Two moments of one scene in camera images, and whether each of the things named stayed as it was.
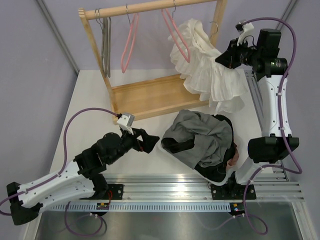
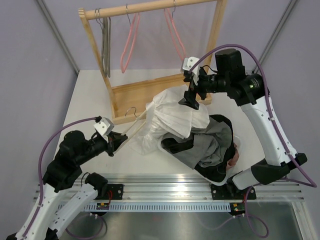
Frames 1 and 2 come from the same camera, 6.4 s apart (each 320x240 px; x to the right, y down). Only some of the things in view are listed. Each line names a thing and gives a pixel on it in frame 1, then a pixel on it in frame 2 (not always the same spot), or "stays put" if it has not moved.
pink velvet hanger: [123, 70] stays put
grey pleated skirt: [211, 138] stays put
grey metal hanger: [106, 27] stays put
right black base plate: [231, 191] stays put
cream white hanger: [217, 28] -> [130, 126]
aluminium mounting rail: [269, 187] stays put
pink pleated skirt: [234, 159] stays put
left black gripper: [149, 141] -> [114, 140]
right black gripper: [228, 58] -> [189, 100]
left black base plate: [115, 191] stays put
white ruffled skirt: [223, 87] -> [166, 116]
